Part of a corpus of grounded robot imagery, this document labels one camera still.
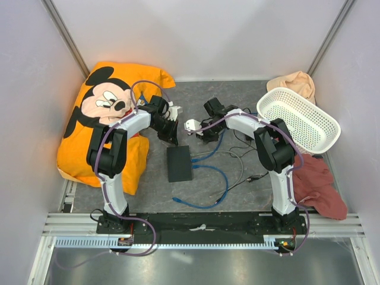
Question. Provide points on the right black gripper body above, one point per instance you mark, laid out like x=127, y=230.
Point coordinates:
x=211, y=132

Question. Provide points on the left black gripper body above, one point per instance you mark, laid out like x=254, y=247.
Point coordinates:
x=165, y=129

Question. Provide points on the black network switch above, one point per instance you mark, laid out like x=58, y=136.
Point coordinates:
x=179, y=165

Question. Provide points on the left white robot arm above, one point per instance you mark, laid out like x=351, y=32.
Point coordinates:
x=107, y=152

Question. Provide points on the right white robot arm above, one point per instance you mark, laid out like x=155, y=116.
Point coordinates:
x=273, y=142

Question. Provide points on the white perforated plastic basket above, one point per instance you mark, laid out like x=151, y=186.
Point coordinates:
x=313, y=130

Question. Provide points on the peach cloth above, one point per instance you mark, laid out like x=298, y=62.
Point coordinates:
x=300, y=82

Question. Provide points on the red cloth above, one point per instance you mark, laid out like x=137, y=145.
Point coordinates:
x=313, y=187

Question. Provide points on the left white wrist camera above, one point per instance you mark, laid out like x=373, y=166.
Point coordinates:
x=174, y=111

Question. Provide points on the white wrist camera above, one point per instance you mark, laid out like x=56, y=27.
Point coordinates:
x=193, y=126
x=174, y=111

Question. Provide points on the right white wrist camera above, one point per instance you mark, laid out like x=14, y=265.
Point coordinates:
x=193, y=126

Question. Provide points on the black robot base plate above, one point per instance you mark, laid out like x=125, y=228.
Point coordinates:
x=215, y=225

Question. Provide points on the grey slotted cable duct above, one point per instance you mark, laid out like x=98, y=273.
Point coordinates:
x=255, y=242

